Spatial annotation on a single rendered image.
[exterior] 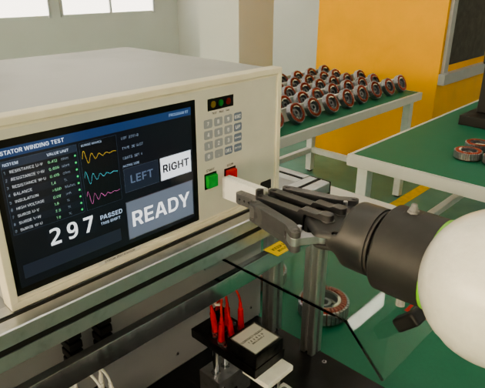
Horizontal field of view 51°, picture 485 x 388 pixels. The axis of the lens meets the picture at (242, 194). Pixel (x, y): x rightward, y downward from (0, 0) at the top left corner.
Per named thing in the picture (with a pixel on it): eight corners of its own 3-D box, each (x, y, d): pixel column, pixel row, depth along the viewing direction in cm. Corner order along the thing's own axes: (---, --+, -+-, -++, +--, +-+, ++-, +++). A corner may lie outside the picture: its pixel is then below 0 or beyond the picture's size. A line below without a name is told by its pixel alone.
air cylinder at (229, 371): (250, 385, 90) (250, 361, 88) (220, 409, 85) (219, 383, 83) (230, 371, 94) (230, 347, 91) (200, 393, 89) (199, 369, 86)
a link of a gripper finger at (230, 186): (264, 211, 64) (260, 212, 64) (225, 196, 69) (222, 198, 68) (265, 189, 63) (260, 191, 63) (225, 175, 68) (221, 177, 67)
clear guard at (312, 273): (465, 296, 75) (472, 262, 73) (383, 382, 59) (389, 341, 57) (292, 228, 96) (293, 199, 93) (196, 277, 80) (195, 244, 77)
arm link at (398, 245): (466, 199, 50) (425, 230, 44) (448, 299, 55) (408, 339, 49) (409, 184, 54) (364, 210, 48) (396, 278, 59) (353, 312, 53)
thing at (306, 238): (348, 245, 55) (320, 264, 52) (309, 231, 59) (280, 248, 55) (349, 226, 54) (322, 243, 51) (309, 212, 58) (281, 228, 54)
